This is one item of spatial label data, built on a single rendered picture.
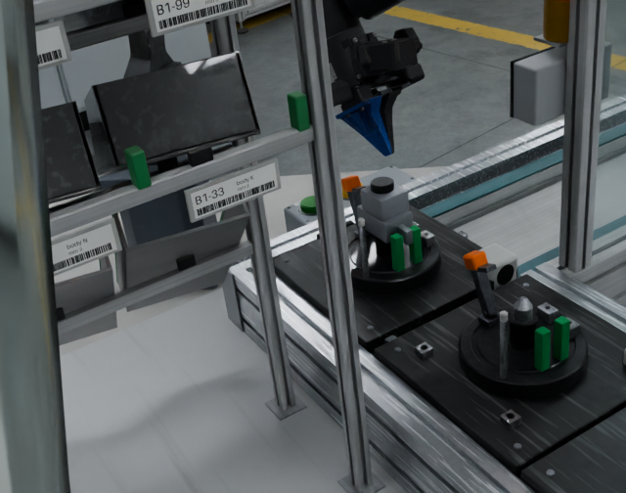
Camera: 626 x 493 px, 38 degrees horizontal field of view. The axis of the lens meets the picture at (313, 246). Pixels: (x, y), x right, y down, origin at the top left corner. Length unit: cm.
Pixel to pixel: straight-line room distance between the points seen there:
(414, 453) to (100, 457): 40
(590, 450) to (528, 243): 48
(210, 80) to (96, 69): 352
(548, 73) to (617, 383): 35
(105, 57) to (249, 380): 322
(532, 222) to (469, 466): 55
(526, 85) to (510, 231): 35
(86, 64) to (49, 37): 361
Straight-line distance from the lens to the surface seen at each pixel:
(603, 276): 126
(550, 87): 109
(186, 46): 453
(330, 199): 82
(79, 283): 89
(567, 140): 113
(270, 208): 161
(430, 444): 96
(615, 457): 95
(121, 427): 120
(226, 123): 80
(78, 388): 129
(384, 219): 114
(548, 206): 144
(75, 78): 427
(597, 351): 107
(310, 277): 120
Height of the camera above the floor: 163
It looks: 31 degrees down
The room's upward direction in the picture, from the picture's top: 7 degrees counter-clockwise
